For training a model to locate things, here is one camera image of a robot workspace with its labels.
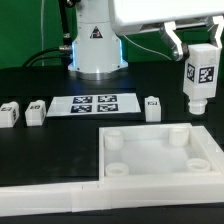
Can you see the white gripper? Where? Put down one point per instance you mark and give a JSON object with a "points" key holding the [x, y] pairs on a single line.
{"points": [[138, 16]]}

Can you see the white square tabletop part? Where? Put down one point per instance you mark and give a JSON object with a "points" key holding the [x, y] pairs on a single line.
{"points": [[153, 151]]}

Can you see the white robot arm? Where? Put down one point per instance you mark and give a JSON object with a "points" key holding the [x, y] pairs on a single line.
{"points": [[97, 49]]}

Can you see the white sheet with markers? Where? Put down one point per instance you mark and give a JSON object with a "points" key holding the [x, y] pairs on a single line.
{"points": [[93, 105]]}

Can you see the white front fence bar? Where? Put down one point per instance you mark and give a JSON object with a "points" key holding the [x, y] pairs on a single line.
{"points": [[111, 194]]}

